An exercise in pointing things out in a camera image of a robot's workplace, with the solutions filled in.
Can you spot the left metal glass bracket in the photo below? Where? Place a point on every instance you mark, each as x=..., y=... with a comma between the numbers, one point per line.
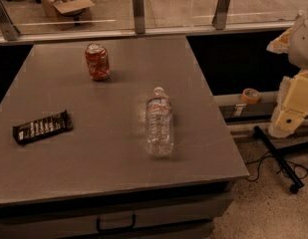
x=8, y=30

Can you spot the grey low side ledge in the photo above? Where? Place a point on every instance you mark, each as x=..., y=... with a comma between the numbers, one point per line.
x=232, y=107

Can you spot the right metal glass bracket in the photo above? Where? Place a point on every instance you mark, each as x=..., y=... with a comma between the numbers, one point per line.
x=220, y=15

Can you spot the black candy bar wrapper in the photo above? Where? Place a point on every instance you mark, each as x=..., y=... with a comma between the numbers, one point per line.
x=39, y=129

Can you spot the red soda can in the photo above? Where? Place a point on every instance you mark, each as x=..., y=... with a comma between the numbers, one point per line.
x=97, y=60

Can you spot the black drawer handle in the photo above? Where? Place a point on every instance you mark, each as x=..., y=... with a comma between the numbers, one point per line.
x=115, y=223

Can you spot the orange tape roll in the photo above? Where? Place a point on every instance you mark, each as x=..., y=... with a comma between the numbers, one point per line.
x=250, y=96

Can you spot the black wheeled stand leg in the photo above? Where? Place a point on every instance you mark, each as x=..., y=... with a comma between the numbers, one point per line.
x=280, y=153

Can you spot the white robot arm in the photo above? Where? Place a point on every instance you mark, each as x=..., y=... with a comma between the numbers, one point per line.
x=298, y=42

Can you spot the glass barrier panel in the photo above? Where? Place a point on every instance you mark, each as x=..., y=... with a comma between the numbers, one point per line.
x=114, y=18

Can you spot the metal glass bracket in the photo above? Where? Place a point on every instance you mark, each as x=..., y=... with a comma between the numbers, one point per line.
x=220, y=15
x=8, y=30
x=139, y=16

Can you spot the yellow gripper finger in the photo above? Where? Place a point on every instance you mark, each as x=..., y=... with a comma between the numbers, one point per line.
x=292, y=105
x=280, y=45

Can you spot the clear plastic water bottle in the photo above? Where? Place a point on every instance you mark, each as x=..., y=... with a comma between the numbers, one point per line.
x=159, y=125

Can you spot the open cardboard box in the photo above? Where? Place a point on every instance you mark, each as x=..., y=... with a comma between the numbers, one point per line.
x=66, y=14

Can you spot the grey cabinet with drawer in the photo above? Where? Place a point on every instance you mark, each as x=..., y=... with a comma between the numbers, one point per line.
x=173, y=213

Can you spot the middle metal glass bracket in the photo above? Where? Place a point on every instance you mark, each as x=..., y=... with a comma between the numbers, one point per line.
x=139, y=16

